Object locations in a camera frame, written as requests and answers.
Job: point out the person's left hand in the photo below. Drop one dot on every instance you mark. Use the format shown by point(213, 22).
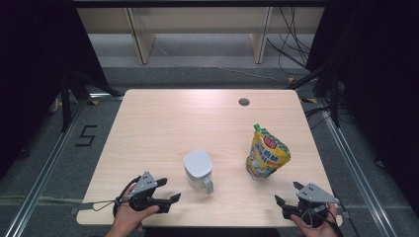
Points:
point(126, 219)

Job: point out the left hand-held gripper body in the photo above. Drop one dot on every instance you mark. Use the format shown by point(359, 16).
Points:
point(144, 184)

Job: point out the yellow black tape piece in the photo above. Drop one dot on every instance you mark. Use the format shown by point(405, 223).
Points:
point(95, 102)
point(291, 79)
point(309, 100)

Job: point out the beige wooden desk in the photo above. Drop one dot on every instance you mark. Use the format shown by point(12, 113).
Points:
point(197, 19)

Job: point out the aluminium floor rail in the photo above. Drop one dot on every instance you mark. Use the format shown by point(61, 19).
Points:
point(49, 164)
point(355, 174)

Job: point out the white jar with hinged lid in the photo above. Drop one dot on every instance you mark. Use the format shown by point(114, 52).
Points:
point(197, 164)

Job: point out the yellow spouted pouch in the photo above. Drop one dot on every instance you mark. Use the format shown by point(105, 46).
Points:
point(267, 151)

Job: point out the black metal stand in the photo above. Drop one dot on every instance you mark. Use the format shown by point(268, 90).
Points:
point(66, 105)
point(335, 98)

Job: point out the person's right hand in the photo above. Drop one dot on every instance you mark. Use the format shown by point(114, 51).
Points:
point(313, 232)

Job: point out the black curtain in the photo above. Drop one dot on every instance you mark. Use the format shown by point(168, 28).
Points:
point(378, 65)
point(26, 65)

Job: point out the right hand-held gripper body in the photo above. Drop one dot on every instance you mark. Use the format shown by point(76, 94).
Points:
point(313, 195)

